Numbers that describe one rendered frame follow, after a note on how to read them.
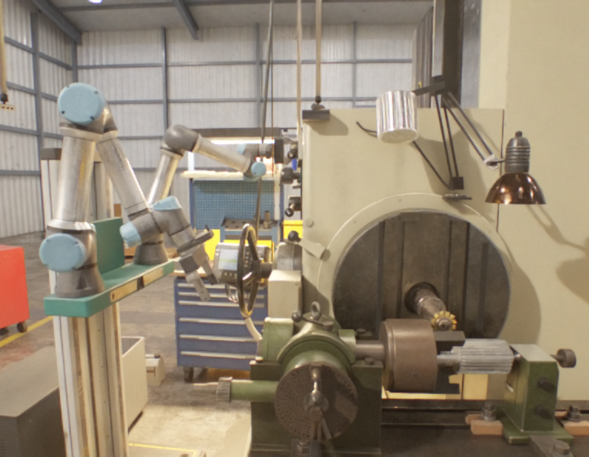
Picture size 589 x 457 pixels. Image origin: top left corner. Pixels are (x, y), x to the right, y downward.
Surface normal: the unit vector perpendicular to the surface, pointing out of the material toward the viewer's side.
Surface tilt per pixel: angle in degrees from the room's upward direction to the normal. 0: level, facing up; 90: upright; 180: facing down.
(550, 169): 90
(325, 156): 90
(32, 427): 90
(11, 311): 90
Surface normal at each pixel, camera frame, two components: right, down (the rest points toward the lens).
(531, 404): -0.05, 0.12
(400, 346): -0.04, -0.48
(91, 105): 0.29, -0.02
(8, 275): 0.93, 0.04
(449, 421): 0.00, -0.99
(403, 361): -0.05, -0.17
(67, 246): 0.26, 0.25
